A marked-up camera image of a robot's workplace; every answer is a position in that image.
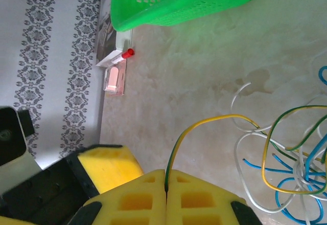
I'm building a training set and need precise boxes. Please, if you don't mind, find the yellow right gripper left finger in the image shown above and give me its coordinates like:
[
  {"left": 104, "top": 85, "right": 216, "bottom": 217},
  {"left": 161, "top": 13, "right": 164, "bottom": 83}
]
[{"left": 67, "top": 168, "right": 167, "bottom": 225}]

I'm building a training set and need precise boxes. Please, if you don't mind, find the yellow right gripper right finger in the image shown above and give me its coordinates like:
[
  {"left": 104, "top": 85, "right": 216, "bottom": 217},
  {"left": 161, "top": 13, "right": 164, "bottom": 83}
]
[{"left": 166, "top": 169, "right": 263, "bottom": 225}]

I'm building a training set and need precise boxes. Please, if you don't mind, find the white cable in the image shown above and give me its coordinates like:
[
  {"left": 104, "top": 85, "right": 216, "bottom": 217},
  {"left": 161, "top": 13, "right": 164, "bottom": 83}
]
[
  {"left": 230, "top": 81, "right": 273, "bottom": 133},
  {"left": 235, "top": 130, "right": 327, "bottom": 213}
]

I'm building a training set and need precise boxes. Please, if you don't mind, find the blue cable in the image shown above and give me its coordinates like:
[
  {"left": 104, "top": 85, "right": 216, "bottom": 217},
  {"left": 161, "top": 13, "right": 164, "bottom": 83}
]
[
  {"left": 303, "top": 65, "right": 327, "bottom": 185},
  {"left": 242, "top": 158, "right": 327, "bottom": 223}
]

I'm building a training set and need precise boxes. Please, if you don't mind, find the yellow-green cable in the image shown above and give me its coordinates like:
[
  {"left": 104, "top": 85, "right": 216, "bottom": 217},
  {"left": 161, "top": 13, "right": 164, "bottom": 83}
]
[
  {"left": 165, "top": 114, "right": 302, "bottom": 194},
  {"left": 262, "top": 104, "right": 327, "bottom": 195}
]

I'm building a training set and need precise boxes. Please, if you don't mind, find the pink item in clear pack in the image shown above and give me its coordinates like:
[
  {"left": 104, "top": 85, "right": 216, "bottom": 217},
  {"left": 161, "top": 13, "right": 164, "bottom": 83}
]
[{"left": 103, "top": 60, "right": 127, "bottom": 97}]

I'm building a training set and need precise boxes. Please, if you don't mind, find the white marker with red cap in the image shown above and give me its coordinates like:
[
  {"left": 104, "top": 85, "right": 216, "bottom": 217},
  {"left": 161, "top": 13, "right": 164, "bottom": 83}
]
[{"left": 111, "top": 48, "right": 135, "bottom": 64}]

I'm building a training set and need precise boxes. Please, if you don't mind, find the book with photo cover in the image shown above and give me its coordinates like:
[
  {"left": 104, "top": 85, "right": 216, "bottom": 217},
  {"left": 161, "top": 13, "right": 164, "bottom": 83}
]
[{"left": 96, "top": 0, "right": 133, "bottom": 67}]

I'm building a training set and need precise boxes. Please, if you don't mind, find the green plastic basket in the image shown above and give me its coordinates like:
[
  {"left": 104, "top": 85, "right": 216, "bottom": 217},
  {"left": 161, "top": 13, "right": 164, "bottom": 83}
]
[{"left": 110, "top": 0, "right": 269, "bottom": 33}]

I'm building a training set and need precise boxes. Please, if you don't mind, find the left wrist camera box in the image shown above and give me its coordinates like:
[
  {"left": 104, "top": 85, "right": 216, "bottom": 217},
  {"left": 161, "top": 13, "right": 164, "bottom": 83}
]
[{"left": 0, "top": 106, "right": 43, "bottom": 195}]

